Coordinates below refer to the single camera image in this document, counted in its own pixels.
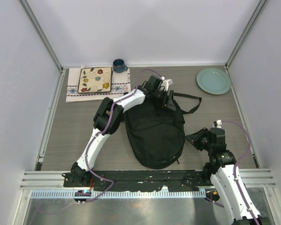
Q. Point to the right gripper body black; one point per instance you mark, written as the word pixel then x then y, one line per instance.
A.
pixel 210 146

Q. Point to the light teal plate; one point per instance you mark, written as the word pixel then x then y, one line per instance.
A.
pixel 214 81

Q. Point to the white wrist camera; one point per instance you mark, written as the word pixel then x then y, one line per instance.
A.
pixel 217 124
pixel 166 83

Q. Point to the black student backpack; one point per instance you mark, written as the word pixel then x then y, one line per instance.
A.
pixel 156 134

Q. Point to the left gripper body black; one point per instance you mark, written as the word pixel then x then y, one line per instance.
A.
pixel 158 96

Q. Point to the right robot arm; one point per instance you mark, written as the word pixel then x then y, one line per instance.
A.
pixel 223 173

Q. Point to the dark blue mug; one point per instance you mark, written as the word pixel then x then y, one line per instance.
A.
pixel 119 66

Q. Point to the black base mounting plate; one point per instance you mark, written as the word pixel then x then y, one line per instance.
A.
pixel 140 180

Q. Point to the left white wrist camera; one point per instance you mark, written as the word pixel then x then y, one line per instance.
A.
pixel 166 83

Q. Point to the floral square trivet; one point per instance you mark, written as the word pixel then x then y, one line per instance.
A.
pixel 95 80

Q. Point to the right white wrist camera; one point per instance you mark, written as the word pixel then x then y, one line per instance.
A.
pixel 217 124

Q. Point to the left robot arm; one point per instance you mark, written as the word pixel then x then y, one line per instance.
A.
pixel 107 120

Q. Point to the white slotted cable duct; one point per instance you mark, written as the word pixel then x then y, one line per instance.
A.
pixel 71 193

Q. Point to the white embroidered cloth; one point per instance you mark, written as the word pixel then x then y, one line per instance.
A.
pixel 121 83

